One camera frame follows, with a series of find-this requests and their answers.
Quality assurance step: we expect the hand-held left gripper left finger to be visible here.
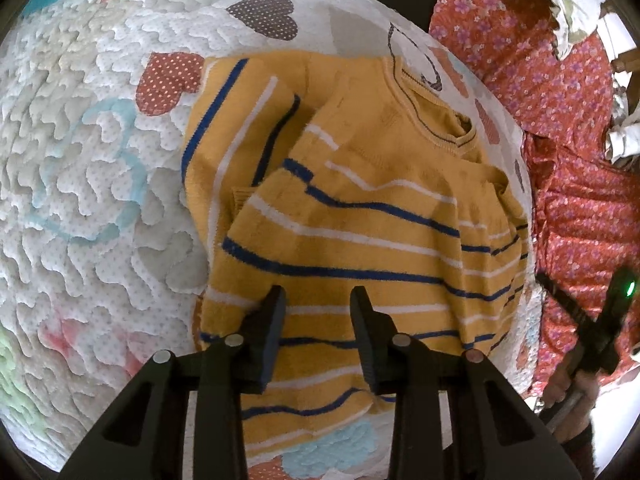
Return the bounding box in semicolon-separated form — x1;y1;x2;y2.
57;285;287;480

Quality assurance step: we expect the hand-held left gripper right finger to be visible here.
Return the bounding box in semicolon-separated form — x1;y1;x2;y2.
350;285;583;480

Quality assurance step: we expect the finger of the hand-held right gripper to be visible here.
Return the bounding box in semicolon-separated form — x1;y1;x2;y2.
536;271;608;323

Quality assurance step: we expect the yellow striped sweater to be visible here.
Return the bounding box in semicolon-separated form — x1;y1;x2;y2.
181;55;531;463

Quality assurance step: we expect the person's right forearm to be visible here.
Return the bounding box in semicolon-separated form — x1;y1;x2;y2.
559;410;599;480

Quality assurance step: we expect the person's right hand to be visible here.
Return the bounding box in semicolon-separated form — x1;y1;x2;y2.
546;360;599;437

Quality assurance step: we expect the red floral cloth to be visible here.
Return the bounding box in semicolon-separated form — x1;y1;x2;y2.
429;0;640;401

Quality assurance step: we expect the white quilted heart blanket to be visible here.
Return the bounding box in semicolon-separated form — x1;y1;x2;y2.
0;0;543;480

